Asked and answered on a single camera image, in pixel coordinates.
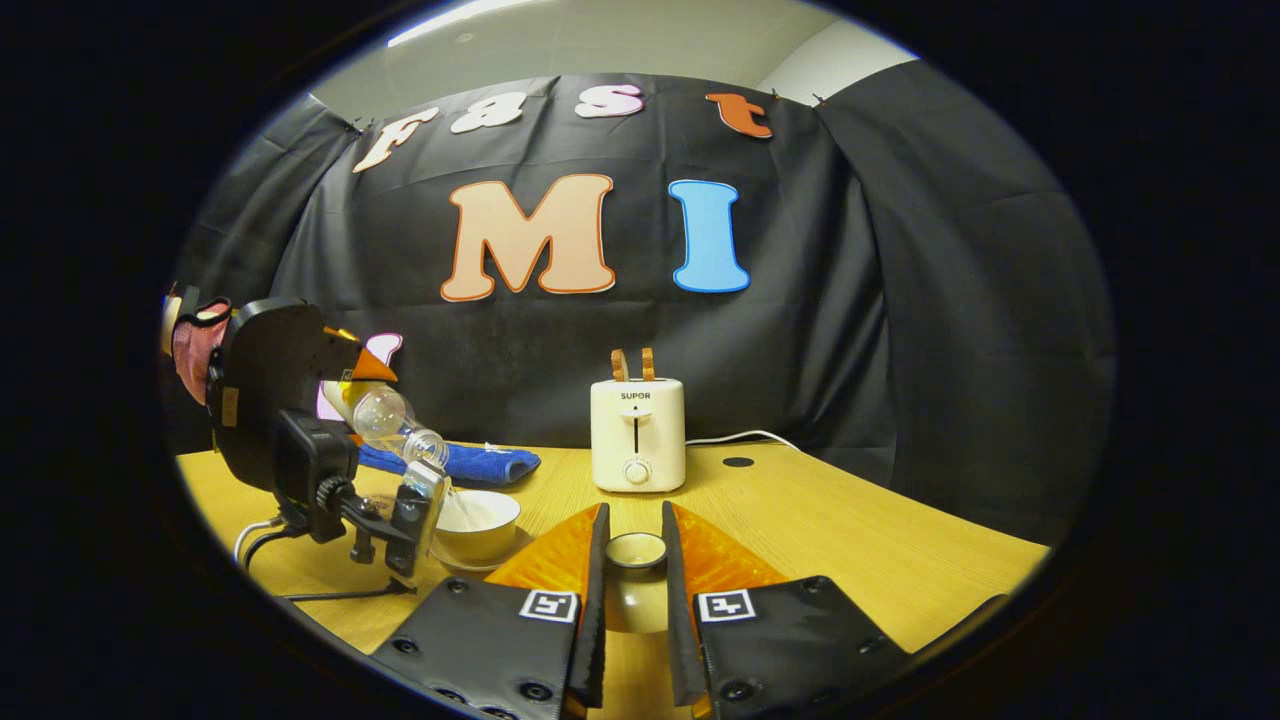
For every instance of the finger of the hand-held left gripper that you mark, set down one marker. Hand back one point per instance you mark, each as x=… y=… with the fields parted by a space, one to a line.
x=370 y=368

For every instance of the cream toaster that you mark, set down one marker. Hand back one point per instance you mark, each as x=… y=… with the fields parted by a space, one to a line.
x=638 y=440

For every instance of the blue towel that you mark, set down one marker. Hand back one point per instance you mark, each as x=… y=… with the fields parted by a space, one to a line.
x=490 y=463

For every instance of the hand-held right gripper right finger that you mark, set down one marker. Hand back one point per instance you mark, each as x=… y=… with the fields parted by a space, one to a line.
x=680 y=620

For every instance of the black backdrop cloth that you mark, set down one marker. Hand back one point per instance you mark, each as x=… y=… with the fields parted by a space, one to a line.
x=850 y=350

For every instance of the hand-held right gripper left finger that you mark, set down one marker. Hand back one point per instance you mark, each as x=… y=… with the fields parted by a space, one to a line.
x=593 y=620

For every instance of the white ceramic teacup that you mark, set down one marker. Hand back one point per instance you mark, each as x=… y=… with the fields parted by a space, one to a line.
x=480 y=530

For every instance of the white teacup lid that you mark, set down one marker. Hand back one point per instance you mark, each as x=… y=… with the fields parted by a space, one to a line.
x=636 y=600

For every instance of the white saucer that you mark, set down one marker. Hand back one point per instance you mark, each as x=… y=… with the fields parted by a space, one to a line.
x=500 y=565

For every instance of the clear plastic water bottle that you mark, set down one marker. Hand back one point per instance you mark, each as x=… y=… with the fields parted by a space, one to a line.
x=385 y=415

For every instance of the toast slice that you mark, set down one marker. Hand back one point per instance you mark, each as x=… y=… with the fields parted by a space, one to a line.
x=648 y=365
x=619 y=367

